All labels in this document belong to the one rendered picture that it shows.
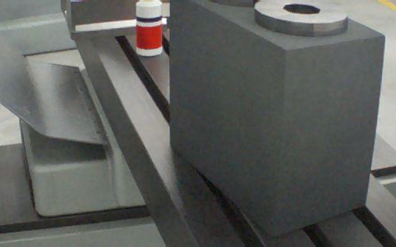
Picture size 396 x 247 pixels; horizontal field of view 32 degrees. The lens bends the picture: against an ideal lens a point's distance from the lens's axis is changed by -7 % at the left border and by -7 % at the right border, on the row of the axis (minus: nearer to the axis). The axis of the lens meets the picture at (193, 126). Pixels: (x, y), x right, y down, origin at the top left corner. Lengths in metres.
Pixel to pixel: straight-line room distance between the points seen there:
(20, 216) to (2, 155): 0.21
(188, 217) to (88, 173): 0.37
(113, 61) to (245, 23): 0.47
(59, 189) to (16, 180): 0.16
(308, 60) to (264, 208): 0.15
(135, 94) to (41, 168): 0.18
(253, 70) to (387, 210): 0.21
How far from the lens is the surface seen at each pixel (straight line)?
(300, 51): 0.60
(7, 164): 1.25
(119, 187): 1.04
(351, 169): 0.69
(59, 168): 1.04
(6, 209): 1.11
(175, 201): 0.73
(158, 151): 0.82
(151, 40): 1.10
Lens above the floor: 1.35
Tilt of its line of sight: 26 degrees down
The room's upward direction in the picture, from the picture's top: straight up
